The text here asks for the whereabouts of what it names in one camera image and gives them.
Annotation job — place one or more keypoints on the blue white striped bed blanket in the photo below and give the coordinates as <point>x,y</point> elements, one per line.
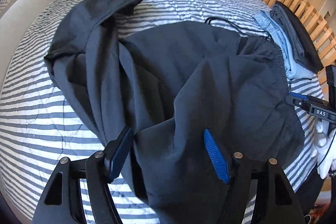
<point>39,121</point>

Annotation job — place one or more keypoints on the folded light blue jeans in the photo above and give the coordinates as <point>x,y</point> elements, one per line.
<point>278,32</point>

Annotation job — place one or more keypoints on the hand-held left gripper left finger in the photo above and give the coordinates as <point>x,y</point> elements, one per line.
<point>119,153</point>

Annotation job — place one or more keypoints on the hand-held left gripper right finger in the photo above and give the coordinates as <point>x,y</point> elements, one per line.
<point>215,155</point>

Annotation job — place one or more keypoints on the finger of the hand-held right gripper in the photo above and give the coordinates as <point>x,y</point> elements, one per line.
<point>298,102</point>

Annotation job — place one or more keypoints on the dark grey pants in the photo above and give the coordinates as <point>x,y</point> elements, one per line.
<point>183,69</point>

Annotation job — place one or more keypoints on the folded black garment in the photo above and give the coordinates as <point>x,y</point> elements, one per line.
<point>307,40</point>

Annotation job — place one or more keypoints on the person's right hand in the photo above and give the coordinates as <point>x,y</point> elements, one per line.
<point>324,140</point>

